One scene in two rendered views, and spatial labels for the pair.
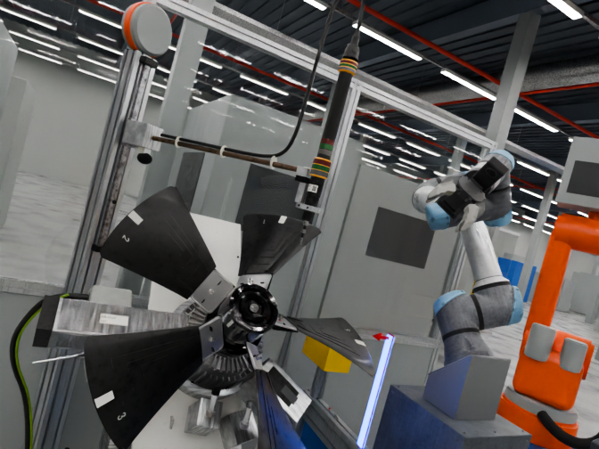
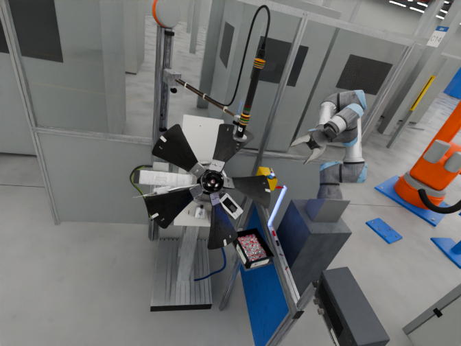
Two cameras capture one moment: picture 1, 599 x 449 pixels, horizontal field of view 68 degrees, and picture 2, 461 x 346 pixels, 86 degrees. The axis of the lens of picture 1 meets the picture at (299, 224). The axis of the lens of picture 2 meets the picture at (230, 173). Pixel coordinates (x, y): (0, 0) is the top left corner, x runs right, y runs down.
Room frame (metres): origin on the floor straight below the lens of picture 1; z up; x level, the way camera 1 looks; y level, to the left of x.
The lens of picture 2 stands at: (-0.02, -0.21, 1.99)
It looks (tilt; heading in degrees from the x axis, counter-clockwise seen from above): 34 degrees down; 10
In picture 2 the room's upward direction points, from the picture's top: 15 degrees clockwise
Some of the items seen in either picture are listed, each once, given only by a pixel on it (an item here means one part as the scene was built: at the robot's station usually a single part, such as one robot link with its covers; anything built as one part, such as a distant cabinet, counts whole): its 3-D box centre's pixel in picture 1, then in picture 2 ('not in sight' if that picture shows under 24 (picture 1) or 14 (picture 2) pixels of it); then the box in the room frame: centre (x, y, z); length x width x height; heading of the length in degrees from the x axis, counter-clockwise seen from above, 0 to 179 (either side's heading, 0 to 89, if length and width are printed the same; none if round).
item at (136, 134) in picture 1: (142, 135); (171, 77); (1.37, 0.54, 1.55); 0.10 x 0.07 x 0.08; 62
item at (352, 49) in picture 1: (331, 128); (250, 97); (1.07, -0.01, 1.67); 0.04 x 0.04 x 0.46
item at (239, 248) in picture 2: not in sight; (252, 247); (1.01, -0.26, 0.84); 0.22 x 0.17 x 0.07; 42
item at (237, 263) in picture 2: not in sight; (231, 280); (1.06, -0.22, 0.40); 0.03 x 0.03 x 0.80; 42
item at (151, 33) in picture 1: (147, 29); (166, 11); (1.42, 0.62, 1.88); 0.17 x 0.15 x 0.16; 117
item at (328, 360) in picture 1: (327, 351); (266, 178); (1.50, -0.20, 1.02); 0.16 x 0.10 x 0.11; 27
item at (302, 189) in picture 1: (310, 190); (240, 128); (1.08, -0.01, 1.51); 0.09 x 0.07 x 0.10; 62
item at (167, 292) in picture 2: not in sight; (182, 270); (1.19, 0.20, 0.04); 0.62 x 0.46 x 0.08; 27
